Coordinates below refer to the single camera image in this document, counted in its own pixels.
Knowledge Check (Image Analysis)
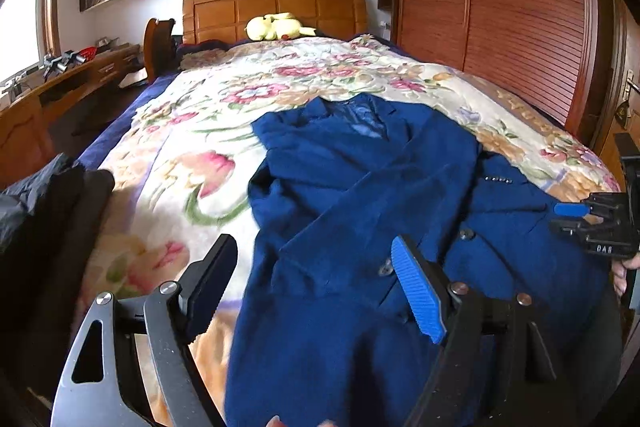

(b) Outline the black jacket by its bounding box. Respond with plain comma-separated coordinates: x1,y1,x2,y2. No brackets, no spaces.
0,153,117,360

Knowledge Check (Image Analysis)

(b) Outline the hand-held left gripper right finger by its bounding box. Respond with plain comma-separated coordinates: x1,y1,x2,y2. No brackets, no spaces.
391,234,558,427

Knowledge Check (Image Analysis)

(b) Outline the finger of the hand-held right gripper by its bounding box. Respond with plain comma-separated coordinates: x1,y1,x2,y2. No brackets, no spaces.
553,202,596,218
549,219,596,242

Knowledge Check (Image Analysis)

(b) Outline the wooden door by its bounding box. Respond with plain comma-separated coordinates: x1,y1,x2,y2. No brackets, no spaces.
597,0,640,188

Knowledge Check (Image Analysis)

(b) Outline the window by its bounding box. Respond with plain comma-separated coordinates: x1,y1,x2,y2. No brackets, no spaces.
0,0,52,84

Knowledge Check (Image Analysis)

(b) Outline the blue blazer jacket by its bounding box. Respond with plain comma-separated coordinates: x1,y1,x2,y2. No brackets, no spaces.
224,94,622,427

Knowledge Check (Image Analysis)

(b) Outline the wooden desk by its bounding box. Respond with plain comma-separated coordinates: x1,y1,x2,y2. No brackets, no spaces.
0,43,144,188

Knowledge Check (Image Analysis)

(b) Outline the navy bed sheet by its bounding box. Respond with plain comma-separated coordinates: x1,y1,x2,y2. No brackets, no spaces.
74,71,182,172

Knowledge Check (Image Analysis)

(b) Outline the wooden slatted wardrobe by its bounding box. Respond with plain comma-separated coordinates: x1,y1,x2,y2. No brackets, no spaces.
390,0,617,144

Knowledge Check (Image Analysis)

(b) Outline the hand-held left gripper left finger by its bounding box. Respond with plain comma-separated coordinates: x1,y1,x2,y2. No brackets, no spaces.
50,234,239,427

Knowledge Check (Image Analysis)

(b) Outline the person's right hand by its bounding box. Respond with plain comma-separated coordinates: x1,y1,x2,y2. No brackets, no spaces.
612,254,640,298

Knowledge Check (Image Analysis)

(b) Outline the wooden chair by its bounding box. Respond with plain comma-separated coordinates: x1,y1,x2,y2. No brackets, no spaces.
143,17,177,86

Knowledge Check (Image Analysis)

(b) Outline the yellow plush toy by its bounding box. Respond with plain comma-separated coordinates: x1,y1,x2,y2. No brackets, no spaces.
244,12,316,42

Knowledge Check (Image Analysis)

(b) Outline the floral blanket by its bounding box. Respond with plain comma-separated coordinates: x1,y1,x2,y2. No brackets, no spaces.
75,34,622,427

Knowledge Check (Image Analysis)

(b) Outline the wooden bed headboard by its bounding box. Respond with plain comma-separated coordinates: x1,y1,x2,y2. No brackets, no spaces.
181,0,370,48

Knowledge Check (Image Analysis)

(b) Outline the black tool on desk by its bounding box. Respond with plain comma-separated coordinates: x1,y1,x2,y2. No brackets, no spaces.
42,50,82,76

